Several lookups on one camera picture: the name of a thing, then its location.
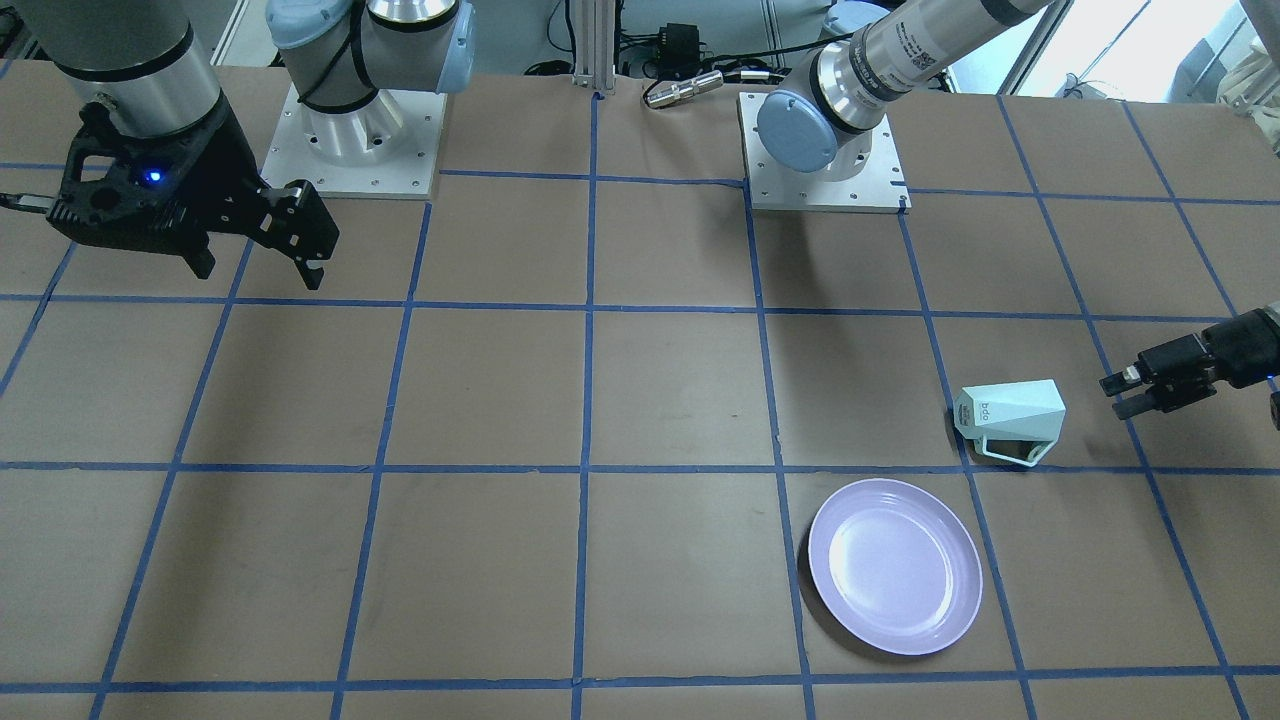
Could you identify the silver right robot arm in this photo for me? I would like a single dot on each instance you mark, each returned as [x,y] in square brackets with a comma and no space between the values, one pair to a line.
[143,59]

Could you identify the silver metal cylinder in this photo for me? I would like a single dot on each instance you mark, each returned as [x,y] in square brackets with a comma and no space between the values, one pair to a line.
[682,91]

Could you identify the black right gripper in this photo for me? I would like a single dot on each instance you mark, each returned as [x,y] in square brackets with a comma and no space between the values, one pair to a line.
[218,158]

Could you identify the aluminium frame post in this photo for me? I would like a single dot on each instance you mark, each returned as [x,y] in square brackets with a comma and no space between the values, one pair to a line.
[595,45]

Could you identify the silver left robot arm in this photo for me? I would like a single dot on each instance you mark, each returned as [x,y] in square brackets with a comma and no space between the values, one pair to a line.
[840,93]

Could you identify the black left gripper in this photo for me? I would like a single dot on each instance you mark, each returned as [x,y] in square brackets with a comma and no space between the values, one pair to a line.
[1243,350]

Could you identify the black power adapter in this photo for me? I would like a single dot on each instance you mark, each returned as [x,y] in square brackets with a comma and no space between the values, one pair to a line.
[677,50]

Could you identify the lavender round plate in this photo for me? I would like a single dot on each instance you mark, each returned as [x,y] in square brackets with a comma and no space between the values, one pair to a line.
[895,567]

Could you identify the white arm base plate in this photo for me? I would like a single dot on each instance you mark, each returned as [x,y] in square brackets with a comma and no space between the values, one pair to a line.
[797,161]
[387,150]

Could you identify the mint green faceted cup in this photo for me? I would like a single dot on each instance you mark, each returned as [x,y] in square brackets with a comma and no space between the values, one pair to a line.
[1016,422]

